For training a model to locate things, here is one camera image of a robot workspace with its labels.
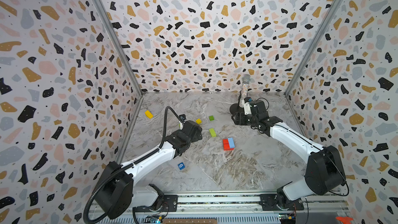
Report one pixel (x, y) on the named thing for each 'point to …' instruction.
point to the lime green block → (212, 132)
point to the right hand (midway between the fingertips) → (235, 114)
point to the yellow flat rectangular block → (148, 114)
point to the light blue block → (231, 142)
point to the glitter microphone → (246, 79)
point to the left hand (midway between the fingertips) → (193, 129)
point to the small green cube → (211, 117)
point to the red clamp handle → (344, 219)
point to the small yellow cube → (198, 121)
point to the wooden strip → (189, 221)
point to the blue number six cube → (181, 166)
